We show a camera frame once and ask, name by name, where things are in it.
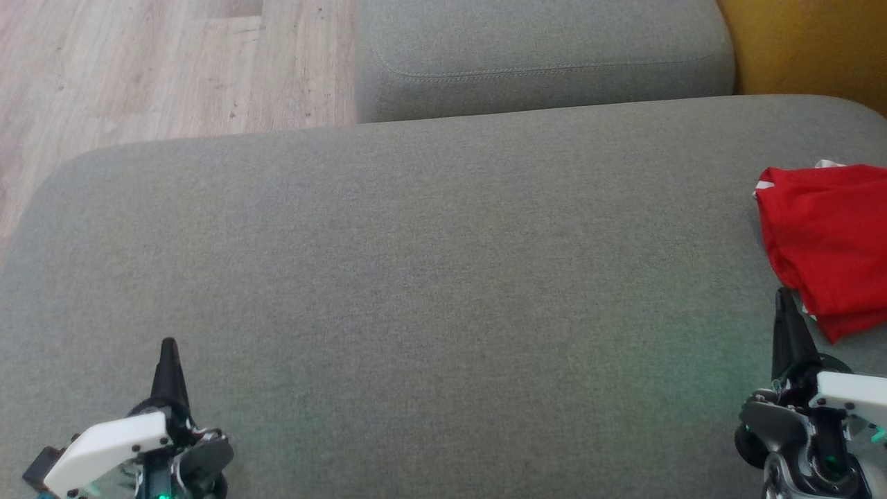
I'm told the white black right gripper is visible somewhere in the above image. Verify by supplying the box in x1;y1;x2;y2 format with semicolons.
735;288;887;499

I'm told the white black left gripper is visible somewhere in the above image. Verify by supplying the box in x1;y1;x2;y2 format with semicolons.
43;338;234;499

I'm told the red jersey with white trim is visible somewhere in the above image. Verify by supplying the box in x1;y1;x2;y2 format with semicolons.
754;160;887;321

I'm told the large grey sofa seat cushion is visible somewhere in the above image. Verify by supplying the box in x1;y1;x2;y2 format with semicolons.
0;95;887;499

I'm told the mustard yellow upholstered panel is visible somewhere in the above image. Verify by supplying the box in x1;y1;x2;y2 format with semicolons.
717;0;887;117

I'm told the small grey sofa cushion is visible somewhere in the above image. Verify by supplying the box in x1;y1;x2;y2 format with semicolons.
353;0;735;124

